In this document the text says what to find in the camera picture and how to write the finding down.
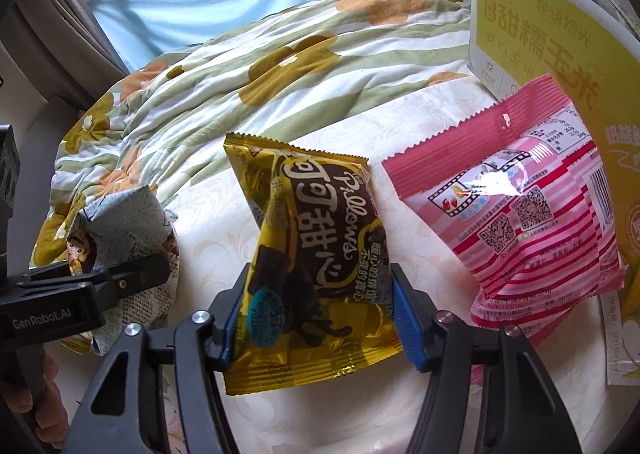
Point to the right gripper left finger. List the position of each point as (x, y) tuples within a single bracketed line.
[(123, 409)]

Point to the silver chip bag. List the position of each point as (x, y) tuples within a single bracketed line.
[(111, 230)]

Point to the yellow chocolate snack bag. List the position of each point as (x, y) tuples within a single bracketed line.
[(317, 302)]

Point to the pink striped snack bag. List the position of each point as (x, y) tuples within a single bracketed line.
[(518, 193)]

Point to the person's left hand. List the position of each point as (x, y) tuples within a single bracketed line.
[(51, 416)]

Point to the floral bed quilt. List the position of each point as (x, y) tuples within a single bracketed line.
[(287, 75)]

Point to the left brown curtain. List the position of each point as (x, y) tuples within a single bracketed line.
[(62, 50)]

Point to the green cardboard box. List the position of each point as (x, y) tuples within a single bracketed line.
[(591, 50)]

